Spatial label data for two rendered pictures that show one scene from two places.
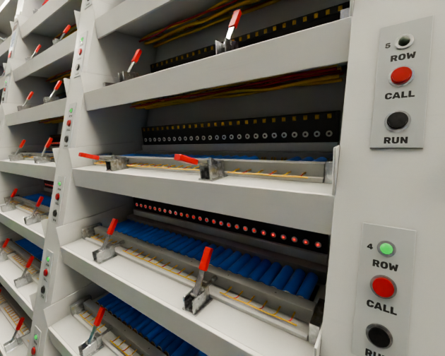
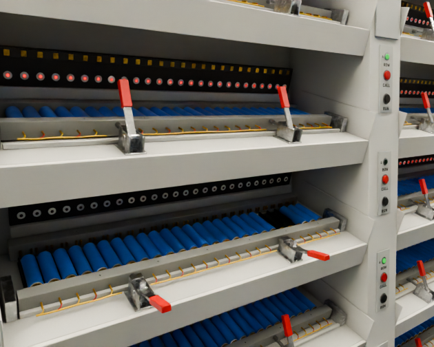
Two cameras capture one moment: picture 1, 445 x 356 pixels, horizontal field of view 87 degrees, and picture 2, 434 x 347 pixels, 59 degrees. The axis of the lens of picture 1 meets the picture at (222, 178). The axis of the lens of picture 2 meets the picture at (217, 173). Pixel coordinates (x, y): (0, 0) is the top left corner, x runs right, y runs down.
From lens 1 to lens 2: 72 cm
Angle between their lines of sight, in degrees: 69
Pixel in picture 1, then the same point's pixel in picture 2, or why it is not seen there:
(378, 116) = (379, 199)
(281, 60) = (336, 158)
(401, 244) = (386, 256)
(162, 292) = not seen: outside the picture
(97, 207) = not seen: outside the picture
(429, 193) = (390, 231)
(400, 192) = (384, 233)
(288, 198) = (350, 253)
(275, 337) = (333, 338)
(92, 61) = not seen: outside the picture
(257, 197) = (335, 259)
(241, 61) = (313, 154)
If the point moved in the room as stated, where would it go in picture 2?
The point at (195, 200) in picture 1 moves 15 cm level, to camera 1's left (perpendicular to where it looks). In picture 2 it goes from (288, 282) to (266, 328)
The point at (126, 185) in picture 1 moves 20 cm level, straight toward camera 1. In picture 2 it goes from (195, 310) to (341, 306)
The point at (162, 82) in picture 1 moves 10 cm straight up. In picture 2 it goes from (229, 164) to (227, 92)
